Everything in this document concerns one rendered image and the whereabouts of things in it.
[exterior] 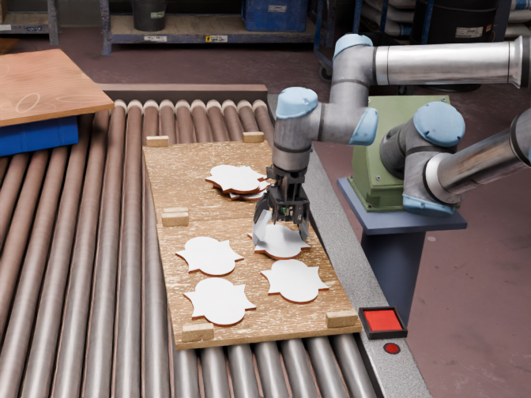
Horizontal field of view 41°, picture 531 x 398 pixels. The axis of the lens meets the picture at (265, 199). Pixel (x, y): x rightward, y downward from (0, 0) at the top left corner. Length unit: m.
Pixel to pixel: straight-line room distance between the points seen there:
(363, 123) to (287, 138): 0.15
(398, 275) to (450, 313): 1.08
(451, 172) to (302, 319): 0.46
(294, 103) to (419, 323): 1.75
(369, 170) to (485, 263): 1.65
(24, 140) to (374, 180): 0.92
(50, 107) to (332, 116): 0.88
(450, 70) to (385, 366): 0.56
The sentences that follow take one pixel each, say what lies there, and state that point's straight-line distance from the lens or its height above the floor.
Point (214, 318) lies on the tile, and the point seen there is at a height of 0.94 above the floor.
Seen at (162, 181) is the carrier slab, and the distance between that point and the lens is 1.80.
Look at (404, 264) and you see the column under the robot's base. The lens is 1.96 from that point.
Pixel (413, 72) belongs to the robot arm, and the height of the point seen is 1.35.
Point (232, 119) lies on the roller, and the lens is 2.20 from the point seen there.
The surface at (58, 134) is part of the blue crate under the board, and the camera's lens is 2.01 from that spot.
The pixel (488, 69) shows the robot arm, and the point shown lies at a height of 1.38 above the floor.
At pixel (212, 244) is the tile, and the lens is 1.54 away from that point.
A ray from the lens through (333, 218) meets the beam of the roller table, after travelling 1.72.
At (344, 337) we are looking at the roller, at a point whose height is 0.92.
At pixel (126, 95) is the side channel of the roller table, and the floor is 0.93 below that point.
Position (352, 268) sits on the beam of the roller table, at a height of 0.92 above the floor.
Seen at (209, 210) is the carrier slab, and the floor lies 0.94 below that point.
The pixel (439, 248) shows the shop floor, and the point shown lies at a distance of 3.44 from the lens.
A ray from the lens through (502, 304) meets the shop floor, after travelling 3.17.
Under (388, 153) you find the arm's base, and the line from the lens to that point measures 1.82.
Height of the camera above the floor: 1.79
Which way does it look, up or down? 29 degrees down
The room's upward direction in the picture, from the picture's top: 4 degrees clockwise
